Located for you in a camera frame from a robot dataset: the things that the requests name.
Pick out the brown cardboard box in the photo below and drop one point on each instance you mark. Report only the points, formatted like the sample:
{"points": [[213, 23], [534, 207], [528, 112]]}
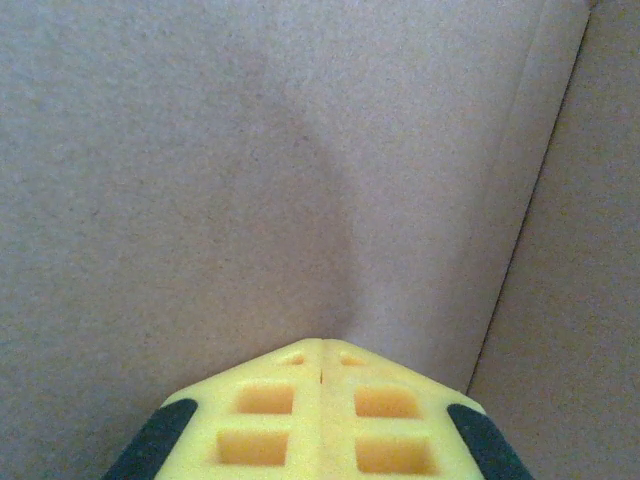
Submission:
{"points": [[250, 175]]}

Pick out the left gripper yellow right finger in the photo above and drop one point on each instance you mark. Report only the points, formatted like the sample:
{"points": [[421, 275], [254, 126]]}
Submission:
{"points": [[390, 450]]}

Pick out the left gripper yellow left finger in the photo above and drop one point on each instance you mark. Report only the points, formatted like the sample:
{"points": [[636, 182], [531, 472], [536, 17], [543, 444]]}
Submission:
{"points": [[260, 450]]}

